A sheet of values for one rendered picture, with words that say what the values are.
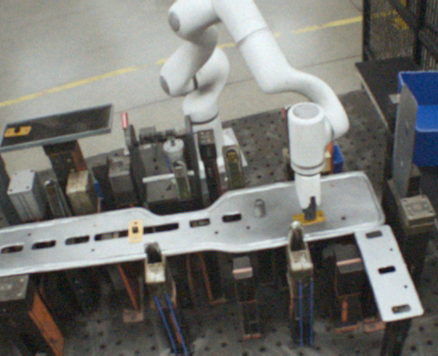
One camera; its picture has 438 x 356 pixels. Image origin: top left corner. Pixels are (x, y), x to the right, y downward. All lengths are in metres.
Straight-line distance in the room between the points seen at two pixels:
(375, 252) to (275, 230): 0.27
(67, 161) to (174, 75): 0.43
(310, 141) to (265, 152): 0.92
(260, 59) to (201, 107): 0.62
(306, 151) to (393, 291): 0.39
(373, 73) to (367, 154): 0.33
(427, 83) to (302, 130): 0.68
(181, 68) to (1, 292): 0.84
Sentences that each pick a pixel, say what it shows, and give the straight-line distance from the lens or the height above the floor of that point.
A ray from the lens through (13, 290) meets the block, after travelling 1.51.
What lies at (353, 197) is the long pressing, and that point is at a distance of 1.57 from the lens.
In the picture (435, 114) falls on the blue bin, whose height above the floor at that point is 1.03.
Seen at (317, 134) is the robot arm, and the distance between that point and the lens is 1.28.
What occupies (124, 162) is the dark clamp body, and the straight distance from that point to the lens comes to 1.67.
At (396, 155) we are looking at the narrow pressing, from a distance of 1.55.
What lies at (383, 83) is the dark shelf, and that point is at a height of 1.03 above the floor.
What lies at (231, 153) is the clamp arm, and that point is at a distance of 1.58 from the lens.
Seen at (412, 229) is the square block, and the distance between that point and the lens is 1.47.
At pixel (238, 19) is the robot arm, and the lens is 1.32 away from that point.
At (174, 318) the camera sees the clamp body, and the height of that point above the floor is 0.88.
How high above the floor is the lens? 2.09
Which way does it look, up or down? 42 degrees down
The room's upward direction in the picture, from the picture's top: 10 degrees counter-clockwise
